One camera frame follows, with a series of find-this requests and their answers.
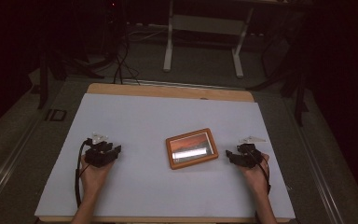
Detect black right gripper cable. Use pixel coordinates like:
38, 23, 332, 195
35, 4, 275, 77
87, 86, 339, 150
245, 146, 272, 195

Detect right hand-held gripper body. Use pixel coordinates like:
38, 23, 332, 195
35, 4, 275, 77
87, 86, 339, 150
231, 134, 267, 169

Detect white metal desk frame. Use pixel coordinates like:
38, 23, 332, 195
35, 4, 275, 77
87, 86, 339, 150
162, 0, 255, 78

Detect white table mat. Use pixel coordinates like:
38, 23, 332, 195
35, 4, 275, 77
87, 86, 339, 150
34, 92, 296, 219

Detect wooden picture frame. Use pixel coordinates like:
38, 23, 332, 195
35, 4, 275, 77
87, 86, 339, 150
165, 127, 220, 171

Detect black floor socket plate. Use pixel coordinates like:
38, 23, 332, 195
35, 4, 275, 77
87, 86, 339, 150
44, 108, 68, 122

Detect metal floor rail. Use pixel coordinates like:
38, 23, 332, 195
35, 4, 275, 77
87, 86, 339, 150
287, 94, 345, 224
0, 116, 43, 208

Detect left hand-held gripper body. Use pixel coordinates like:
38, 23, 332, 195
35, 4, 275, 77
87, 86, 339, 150
84, 132, 121, 168

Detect metal floor strip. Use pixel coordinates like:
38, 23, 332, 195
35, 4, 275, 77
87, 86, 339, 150
122, 78, 247, 91

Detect person's left hand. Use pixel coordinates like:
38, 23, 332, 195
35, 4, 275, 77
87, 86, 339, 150
79, 156, 116, 200

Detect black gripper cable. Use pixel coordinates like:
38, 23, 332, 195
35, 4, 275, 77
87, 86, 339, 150
245, 146, 272, 195
74, 138, 93, 209

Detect black floor cables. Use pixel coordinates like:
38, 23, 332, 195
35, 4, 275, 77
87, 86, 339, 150
113, 29, 142, 86

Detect black metal stand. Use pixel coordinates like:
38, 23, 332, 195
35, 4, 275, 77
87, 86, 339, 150
279, 69, 310, 127

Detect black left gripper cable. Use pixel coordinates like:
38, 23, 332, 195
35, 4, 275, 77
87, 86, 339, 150
74, 138, 93, 209

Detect person's right hand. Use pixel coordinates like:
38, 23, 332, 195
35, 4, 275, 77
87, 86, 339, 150
236, 153, 271, 198

